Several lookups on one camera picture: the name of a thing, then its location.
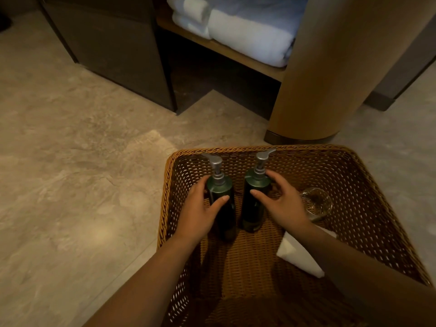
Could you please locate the person's left hand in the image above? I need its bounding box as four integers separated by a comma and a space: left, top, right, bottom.
174, 175, 230, 246

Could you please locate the person's right hand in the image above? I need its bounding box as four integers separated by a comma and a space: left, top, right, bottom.
250, 170, 313, 236

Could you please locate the dark green pump bottle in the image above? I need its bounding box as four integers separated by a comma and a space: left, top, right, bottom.
201, 153, 238, 243
238, 148, 277, 234

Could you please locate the person's right forearm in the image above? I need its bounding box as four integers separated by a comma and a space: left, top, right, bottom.
292, 223, 436, 327

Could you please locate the person's left forearm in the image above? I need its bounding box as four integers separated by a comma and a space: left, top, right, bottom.
83, 235, 202, 327

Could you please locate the clear drinking glass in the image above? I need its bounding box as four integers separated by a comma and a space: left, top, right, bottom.
300, 187, 334, 222

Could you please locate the white folded napkin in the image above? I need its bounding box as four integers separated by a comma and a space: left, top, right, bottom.
276, 226, 338, 279

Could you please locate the brown wicker basket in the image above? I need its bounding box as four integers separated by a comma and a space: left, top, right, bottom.
157, 145, 434, 327

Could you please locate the wooden shelf board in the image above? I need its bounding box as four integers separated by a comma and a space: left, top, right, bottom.
156, 7, 287, 83

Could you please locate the round wooden column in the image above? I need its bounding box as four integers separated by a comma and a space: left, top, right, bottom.
264, 0, 436, 146

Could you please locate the large white folded towel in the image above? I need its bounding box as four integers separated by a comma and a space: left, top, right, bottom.
207, 9, 295, 68

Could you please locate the small white folded towel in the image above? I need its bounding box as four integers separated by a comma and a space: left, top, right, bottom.
172, 13, 212, 40
166, 0, 212, 23

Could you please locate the pale blue folded towel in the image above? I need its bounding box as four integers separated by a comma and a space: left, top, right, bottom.
204, 0, 309, 38

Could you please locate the dark brown cabinet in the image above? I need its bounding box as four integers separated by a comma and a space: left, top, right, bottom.
35, 0, 178, 113

